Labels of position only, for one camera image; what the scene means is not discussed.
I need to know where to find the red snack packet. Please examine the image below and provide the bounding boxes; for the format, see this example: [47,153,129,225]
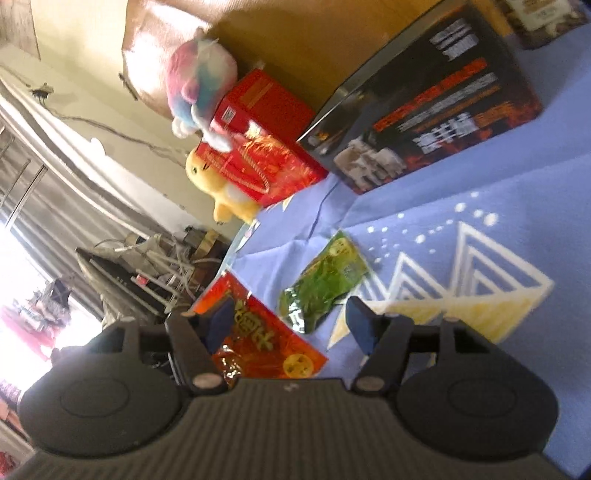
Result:
[191,271,329,388]

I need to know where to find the grey curtain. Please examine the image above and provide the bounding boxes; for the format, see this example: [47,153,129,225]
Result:
[0,106,185,324]

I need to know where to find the black flat device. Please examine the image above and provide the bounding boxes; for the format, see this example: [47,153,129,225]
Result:
[76,247,178,326]

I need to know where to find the black wall cable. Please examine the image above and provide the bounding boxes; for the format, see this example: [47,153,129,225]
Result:
[0,65,195,163]

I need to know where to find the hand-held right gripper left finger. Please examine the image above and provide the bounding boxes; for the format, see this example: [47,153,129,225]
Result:
[83,298,236,395]

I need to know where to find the wooden headboard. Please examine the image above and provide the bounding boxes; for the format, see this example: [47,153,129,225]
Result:
[203,0,513,116]

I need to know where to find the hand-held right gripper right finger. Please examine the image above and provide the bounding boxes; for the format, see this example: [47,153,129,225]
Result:
[345,295,515,395]

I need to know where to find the yellow plush toy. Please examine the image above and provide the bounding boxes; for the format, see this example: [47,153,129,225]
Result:
[185,148,262,225]

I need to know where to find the clear peanut jar gold lid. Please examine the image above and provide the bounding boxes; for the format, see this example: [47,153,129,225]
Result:
[496,0,591,51]

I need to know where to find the red gold gift bag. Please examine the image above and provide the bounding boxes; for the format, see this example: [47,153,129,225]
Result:
[196,69,329,208]

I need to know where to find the cluttered side table with cables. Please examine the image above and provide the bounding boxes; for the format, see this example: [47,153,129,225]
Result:
[97,230,223,315]

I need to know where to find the dark green snack packet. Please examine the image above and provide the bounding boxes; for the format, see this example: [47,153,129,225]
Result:
[278,230,370,334]

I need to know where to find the blue printed blanket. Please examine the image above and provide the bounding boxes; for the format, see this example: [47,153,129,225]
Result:
[222,28,591,480]

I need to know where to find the black printed cardboard box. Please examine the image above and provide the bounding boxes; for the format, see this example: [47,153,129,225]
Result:
[295,0,544,195]

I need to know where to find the pink blue plush toy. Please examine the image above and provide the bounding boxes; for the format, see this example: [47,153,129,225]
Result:
[166,28,241,153]

